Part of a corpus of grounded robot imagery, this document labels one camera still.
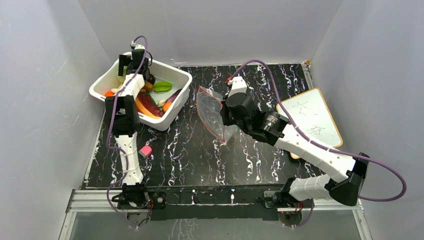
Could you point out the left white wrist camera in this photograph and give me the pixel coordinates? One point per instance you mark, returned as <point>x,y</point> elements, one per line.
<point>136,46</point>

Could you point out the brown toy kiwi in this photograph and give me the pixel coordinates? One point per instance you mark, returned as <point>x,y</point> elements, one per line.
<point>148,87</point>

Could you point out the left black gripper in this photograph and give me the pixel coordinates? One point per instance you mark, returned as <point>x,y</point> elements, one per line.
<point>124,61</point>

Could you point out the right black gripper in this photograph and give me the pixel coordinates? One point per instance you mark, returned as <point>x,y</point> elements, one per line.
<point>227,110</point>

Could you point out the orange toy carrot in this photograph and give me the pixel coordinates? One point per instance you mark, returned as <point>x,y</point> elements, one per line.
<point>109,94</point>

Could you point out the small whiteboard wooden frame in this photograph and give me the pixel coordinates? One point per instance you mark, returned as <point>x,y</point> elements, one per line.
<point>311,114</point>

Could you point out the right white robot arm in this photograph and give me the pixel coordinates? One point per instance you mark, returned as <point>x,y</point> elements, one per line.
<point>343,176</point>

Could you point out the clear orange-zip bag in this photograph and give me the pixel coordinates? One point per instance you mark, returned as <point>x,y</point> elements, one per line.
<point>208,106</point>

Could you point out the black marble table mat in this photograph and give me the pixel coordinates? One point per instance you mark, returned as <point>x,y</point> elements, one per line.
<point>196,149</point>

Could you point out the purple toy eggplant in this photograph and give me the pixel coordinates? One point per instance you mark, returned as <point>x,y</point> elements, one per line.
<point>170,99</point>

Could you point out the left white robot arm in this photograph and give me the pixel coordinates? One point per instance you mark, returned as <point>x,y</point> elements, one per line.
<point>124,124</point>

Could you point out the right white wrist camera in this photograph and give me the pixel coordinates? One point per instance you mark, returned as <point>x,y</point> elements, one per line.
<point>236,85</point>

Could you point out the dark brown toy fruit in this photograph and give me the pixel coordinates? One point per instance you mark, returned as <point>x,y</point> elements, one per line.
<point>151,79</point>

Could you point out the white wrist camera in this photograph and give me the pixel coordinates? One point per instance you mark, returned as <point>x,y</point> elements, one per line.
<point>136,46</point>
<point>236,85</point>

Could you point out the pink eraser block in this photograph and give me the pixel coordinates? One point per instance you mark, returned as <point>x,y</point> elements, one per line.
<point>145,151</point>

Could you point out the orange toy peach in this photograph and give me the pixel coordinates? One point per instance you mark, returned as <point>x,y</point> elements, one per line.
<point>166,106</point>

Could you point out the green toy starfruit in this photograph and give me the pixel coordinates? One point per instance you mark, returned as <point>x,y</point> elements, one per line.
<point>162,86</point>

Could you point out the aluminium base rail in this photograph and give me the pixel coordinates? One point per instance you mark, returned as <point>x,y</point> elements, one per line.
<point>205,202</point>

